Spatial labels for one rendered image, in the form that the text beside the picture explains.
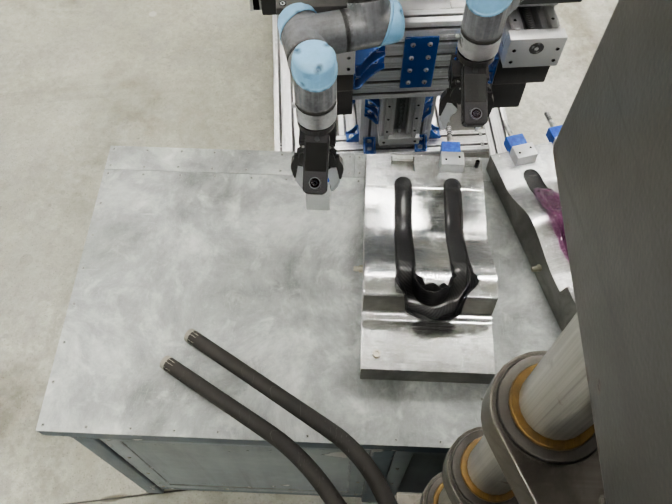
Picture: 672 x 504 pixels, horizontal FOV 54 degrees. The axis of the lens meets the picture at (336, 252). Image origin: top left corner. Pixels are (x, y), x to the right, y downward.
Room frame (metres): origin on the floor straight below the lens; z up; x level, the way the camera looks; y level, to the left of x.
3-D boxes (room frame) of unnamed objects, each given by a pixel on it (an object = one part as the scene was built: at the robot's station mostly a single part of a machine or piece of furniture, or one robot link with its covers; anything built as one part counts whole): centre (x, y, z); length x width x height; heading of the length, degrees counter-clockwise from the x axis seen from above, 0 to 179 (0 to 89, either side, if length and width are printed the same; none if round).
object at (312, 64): (0.82, 0.04, 1.25); 0.09 x 0.08 x 0.11; 14
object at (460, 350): (0.68, -0.19, 0.87); 0.50 x 0.26 x 0.14; 178
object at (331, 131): (0.83, 0.04, 1.09); 0.09 x 0.08 x 0.12; 178
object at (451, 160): (0.95, -0.26, 0.89); 0.13 x 0.05 x 0.05; 177
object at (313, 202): (0.84, 0.04, 0.93); 0.13 x 0.05 x 0.05; 178
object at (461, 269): (0.70, -0.20, 0.92); 0.35 x 0.16 x 0.09; 178
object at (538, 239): (0.75, -0.55, 0.86); 0.50 x 0.26 x 0.11; 15
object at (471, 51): (0.93, -0.26, 1.23); 0.08 x 0.08 x 0.05
